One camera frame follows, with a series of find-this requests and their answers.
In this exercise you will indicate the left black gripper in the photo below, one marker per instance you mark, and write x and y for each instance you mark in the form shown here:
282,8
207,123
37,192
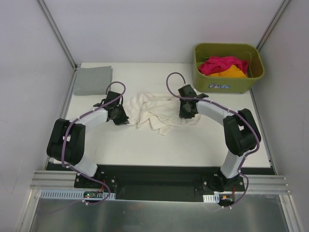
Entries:
119,117

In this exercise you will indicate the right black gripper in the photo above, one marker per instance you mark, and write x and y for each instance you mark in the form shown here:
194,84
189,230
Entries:
184,111

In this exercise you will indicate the cream white t shirt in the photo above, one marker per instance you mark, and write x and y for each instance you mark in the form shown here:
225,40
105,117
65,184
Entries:
160,111

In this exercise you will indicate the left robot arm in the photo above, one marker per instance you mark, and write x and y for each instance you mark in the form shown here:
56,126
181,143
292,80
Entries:
67,140

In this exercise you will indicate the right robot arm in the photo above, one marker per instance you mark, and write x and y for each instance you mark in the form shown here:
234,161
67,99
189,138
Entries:
240,130

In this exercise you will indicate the olive green plastic bin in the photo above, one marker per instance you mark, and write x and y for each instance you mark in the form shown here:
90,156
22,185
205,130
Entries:
203,83

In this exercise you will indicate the folded grey t shirt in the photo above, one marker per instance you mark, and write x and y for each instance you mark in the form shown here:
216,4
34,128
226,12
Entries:
92,81

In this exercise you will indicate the magenta pink t shirt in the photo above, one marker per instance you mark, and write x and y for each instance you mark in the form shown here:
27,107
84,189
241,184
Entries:
220,64

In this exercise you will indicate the orange t shirt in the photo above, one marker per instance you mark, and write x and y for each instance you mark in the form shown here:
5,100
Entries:
232,72

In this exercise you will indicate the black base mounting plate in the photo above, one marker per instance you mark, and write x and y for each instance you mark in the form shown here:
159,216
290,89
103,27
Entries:
160,183

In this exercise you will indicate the right white cable duct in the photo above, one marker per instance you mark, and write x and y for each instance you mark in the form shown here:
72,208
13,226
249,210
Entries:
217,198

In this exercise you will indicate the white cable duct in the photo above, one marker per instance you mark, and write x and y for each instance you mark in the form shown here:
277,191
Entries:
217,198
76,195

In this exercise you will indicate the left white cable duct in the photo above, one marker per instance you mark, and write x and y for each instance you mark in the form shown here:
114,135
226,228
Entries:
76,195

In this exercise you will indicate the aluminium frame rail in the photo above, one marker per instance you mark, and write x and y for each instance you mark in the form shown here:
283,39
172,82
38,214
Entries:
257,181

